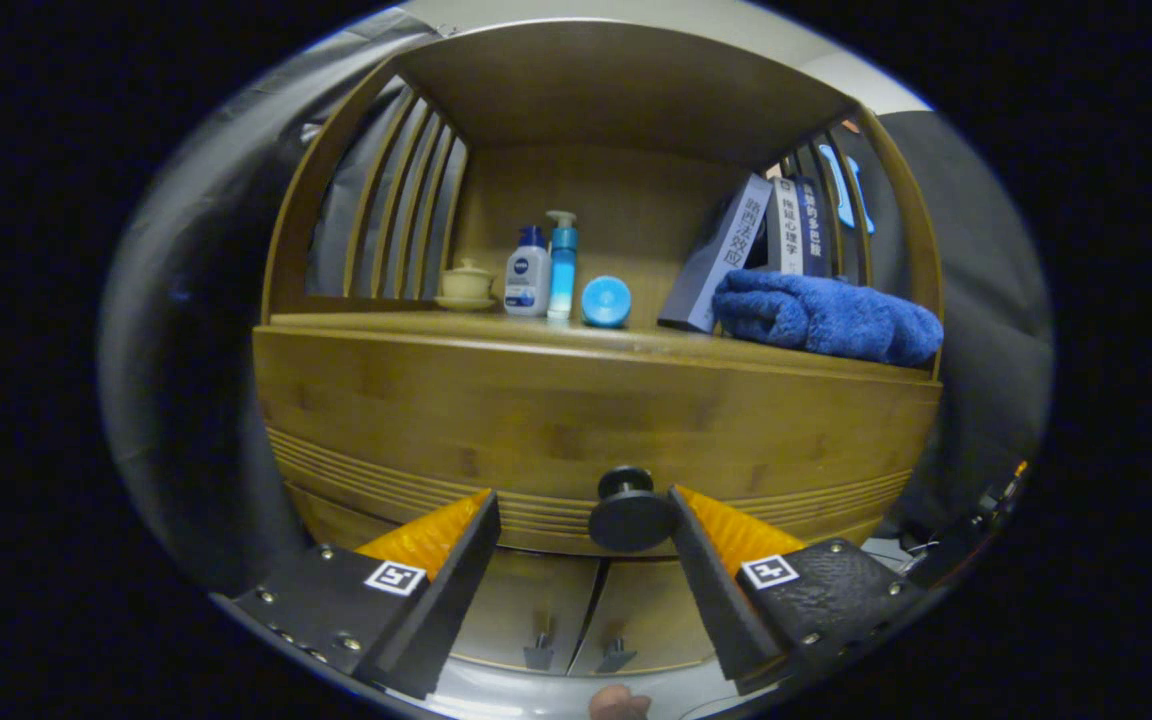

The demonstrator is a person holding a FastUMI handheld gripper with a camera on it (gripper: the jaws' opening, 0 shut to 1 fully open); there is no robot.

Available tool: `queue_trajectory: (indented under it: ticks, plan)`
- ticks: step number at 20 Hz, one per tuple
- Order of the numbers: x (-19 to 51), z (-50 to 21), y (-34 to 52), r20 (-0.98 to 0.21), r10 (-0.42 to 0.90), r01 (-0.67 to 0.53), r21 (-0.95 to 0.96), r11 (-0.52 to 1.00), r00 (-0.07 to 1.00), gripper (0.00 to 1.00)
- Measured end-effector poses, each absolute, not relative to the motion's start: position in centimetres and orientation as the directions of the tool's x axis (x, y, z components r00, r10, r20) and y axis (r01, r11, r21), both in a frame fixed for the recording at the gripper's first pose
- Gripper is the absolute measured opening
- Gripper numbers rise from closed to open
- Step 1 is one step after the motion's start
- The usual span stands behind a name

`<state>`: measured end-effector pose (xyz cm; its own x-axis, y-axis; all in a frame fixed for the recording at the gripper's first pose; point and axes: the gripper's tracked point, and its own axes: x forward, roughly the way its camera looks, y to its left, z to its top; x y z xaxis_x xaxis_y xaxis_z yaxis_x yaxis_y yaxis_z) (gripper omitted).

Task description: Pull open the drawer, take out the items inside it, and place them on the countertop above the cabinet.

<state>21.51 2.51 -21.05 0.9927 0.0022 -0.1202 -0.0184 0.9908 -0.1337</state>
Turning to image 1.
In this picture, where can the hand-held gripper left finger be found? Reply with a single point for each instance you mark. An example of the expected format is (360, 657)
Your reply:
(441, 605)

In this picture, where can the blue pump bottle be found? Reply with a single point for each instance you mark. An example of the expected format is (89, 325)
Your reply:
(562, 270)

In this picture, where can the wooden drawer with black knob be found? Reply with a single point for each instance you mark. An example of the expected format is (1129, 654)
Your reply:
(576, 420)

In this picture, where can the wooden countertop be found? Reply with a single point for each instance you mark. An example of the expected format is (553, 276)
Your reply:
(576, 332)

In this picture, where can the grey book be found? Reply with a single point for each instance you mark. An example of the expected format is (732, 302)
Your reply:
(716, 260)

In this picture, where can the wooden cabinet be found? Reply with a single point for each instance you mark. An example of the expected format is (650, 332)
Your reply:
(616, 90)

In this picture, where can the wooden cabinet door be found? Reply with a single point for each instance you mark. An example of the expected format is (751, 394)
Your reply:
(651, 620)
(526, 610)

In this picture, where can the cream saucer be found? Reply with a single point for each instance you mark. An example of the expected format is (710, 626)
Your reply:
(464, 303)

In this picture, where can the blue folded towel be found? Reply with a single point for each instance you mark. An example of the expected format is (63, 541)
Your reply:
(826, 315)

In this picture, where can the cream lidded teacup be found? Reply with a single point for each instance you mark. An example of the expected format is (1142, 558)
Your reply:
(467, 280)

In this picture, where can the blue cosmetic tube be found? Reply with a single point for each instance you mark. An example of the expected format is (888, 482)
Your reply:
(606, 302)

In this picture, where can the black device with orange tip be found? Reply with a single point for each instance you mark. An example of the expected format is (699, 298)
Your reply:
(1006, 485)

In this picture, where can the white lotion bottle blue cap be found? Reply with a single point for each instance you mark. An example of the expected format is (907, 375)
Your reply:
(527, 280)

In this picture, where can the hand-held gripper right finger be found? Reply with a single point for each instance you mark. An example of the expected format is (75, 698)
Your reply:
(716, 590)

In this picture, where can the dark blue book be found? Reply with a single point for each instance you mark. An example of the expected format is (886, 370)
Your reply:
(814, 230)

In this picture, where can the white spine book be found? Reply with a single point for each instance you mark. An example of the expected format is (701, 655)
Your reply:
(788, 230)

